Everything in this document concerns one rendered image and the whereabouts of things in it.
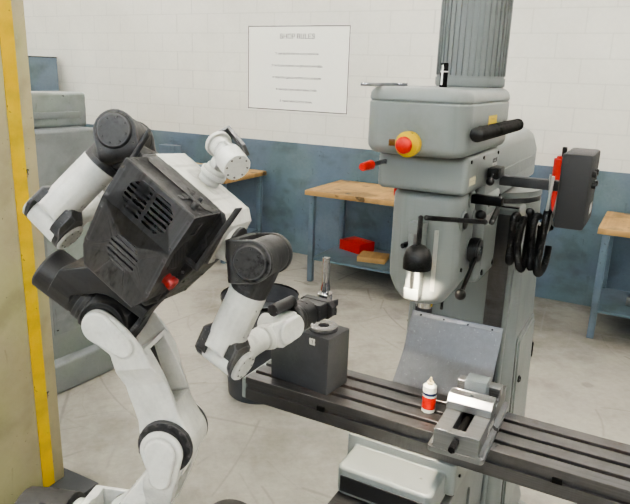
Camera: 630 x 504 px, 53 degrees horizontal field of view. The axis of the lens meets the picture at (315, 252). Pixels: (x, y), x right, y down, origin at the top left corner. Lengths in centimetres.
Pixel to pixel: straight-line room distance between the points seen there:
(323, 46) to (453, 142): 518
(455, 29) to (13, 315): 205
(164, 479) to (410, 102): 110
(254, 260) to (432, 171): 53
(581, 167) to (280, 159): 529
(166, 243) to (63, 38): 775
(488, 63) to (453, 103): 41
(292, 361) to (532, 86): 436
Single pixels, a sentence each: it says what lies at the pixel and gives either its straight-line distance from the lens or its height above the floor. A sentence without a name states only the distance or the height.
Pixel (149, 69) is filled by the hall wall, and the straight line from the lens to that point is 799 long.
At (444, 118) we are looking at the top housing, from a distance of 152.
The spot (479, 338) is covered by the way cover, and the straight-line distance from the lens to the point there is 222.
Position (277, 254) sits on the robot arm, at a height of 153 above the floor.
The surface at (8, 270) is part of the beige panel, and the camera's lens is 286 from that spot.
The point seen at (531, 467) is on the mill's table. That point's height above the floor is 94.
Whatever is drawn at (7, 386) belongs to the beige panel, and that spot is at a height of 61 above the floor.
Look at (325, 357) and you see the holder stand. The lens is 195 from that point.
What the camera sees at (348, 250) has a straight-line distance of 628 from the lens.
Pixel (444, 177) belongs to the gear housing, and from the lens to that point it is 163.
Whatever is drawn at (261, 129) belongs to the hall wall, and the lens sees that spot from 704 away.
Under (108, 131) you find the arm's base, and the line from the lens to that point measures 152.
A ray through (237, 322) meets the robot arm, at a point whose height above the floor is 136.
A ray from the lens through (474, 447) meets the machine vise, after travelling 175.
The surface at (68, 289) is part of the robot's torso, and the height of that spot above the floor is 140.
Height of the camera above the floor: 191
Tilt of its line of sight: 16 degrees down
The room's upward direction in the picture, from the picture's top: 2 degrees clockwise
